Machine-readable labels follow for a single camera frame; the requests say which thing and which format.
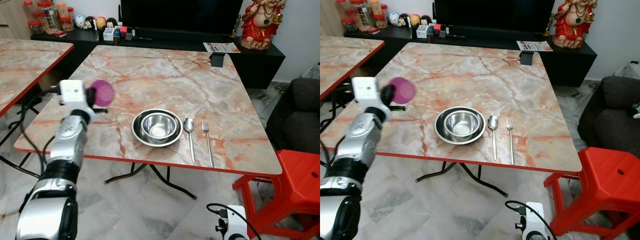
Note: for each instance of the purple plastic cup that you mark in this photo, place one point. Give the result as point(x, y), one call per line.
point(404, 90)
point(105, 92)

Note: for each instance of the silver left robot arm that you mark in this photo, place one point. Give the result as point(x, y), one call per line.
point(67, 145)
point(357, 145)

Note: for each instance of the round steel plate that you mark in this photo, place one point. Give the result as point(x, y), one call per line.
point(137, 132)
point(439, 130)

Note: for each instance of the marble-pattern folding table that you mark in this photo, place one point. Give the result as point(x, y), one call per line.
point(25, 65)
point(345, 57)
point(165, 80)
point(475, 75)

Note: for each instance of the small white box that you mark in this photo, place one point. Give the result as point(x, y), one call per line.
point(423, 32)
point(109, 35)

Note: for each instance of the steel bowl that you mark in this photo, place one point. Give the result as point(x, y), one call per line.
point(159, 127)
point(462, 125)

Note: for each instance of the yellow round figurine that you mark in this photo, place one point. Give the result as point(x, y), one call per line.
point(101, 23)
point(415, 20)

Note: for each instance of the white round figurine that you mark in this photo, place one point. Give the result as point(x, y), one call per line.
point(80, 22)
point(394, 19)

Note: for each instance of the orange-filled plastic jar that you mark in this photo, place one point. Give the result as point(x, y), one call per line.
point(373, 12)
point(62, 15)

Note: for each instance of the large clear jar red lid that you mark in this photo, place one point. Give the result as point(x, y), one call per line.
point(360, 15)
point(47, 17)

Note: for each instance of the slim clear jar red lid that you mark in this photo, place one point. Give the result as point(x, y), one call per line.
point(345, 17)
point(32, 20)

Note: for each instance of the dark brown sofa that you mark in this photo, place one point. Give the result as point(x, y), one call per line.
point(297, 115)
point(612, 115)

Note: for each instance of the steel spoon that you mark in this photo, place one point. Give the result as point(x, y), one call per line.
point(493, 123)
point(188, 125)

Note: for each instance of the steel fork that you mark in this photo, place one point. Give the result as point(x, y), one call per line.
point(206, 131)
point(510, 129)

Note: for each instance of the black flat television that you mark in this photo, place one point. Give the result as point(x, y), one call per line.
point(180, 15)
point(495, 14)

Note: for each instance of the red plastic stool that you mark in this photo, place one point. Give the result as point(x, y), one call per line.
point(607, 172)
point(295, 175)

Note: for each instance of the small black clamp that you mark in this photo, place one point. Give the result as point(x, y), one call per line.
point(217, 60)
point(527, 58)

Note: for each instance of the black television console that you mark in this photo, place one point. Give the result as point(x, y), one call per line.
point(260, 67)

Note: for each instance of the printed magazine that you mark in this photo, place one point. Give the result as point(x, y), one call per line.
point(221, 47)
point(534, 46)

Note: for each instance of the red and gold statue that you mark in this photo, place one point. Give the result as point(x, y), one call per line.
point(261, 25)
point(572, 24)

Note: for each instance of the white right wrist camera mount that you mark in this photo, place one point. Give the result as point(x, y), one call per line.
point(237, 222)
point(537, 220)

